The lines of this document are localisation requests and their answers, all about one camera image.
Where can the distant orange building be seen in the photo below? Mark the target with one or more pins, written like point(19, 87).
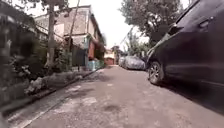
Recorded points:
point(109, 58)

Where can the car under grey cover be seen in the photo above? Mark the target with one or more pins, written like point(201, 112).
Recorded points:
point(133, 62)

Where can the grey two-storey house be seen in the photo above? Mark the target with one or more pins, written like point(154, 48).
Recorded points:
point(80, 36)

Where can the big green tree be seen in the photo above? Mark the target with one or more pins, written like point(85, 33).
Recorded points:
point(150, 16)

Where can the wooden utility pole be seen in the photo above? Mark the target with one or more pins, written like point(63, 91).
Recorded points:
point(51, 36)

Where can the black parked car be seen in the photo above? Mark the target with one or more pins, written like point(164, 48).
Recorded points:
point(190, 50)

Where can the roadside bushes and plants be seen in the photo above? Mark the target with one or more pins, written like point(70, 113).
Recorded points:
point(33, 70)

